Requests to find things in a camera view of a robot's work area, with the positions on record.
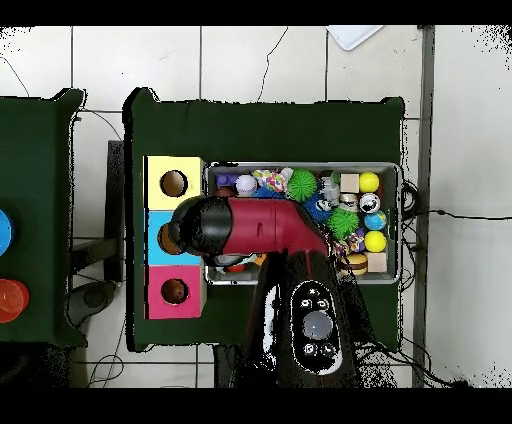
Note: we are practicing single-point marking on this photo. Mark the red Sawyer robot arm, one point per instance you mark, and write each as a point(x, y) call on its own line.
point(272, 228)

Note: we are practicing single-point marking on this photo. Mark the wooden box with three holes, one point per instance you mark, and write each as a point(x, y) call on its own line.
point(158, 288)

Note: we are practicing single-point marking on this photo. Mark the shallow clear mesh bin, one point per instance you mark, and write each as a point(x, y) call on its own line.
point(395, 180)

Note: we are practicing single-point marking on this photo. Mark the white baseball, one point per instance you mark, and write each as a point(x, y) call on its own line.
point(246, 184)

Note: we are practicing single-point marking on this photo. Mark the green spiky ball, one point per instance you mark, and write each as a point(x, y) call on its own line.
point(301, 185)
point(342, 222)

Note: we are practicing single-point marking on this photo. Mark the blue spiky ball with eyes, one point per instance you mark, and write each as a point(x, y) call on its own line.
point(316, 208)

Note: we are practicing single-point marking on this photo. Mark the dark green table cloth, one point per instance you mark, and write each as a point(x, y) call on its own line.
point(36, 160)
point(260, 132)

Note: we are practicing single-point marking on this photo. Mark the wooden cube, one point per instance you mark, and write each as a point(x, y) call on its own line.
point(350, 182)

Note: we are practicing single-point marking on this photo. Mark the toy hamburger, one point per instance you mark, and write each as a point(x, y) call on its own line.
point(357, 264)

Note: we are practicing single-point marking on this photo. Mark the plain yellow ball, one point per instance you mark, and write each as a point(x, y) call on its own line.
point(369, 182)

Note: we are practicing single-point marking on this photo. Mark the globe print ball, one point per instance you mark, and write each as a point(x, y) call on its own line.
point(375, 220)

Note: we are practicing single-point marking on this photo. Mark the yellow smiley ball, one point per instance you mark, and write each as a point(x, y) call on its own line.
point(375, 241)

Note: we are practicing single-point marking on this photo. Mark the black upright panel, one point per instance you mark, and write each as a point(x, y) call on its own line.
point(115, 200)

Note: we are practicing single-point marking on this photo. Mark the dark grey rounded base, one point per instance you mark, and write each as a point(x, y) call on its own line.
point(94, 298)

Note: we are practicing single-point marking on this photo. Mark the white board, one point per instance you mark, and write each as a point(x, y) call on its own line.
point(352, 36)

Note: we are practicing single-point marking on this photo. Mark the blue round disc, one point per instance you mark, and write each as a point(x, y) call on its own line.
point(4, 232)

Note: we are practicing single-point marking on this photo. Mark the red round disc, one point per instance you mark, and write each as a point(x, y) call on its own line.
point(12, 300)

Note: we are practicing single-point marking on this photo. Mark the grey metal rail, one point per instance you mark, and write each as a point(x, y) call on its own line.
point(426, 160)

